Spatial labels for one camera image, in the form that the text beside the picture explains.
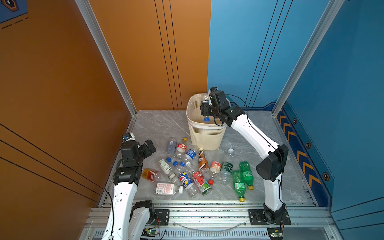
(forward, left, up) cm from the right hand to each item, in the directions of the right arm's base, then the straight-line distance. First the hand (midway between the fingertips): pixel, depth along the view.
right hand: (203, 107), depth 84 cm
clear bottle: (-8, -1, +5) cm, 10 cm away
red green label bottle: (-34, +2, -24) cm, 42 cm away
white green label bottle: (-26, +21, -24) cm, 41 cm away
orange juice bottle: (-30, +29, -22) cm, 48 cm away
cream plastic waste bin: (-12, -1, -10) cm, 16 cm away
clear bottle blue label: (-11, +20, -23) cm, 33 cm away
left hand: (-19, +31, -7) cm, 37 cm away
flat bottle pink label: (-36, +20, -25) cm, 49 cm away
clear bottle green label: (-28, -12, -24) cm, 39 cm away
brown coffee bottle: (-25, 0, -23) cm, 34 cm away
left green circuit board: (-55, +28, -30) cm, 68 cm away
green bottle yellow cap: (-35, -19, -25) cm, 47 cm away
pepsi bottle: (-35, +9, -24) cm, 43 cm away
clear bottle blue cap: (-24, +15, -27) cm, 39 cm away
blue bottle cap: (-19, +21, -26) cm, 39 cm away
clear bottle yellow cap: (-12, +14, -24) cm, 31 cm away
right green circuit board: (-55, -34, -32) cm, 72 cm away
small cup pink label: (-25, -7, -23) cm, 35 cm away
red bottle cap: (-33, -3, -26) cm, 42 cm away
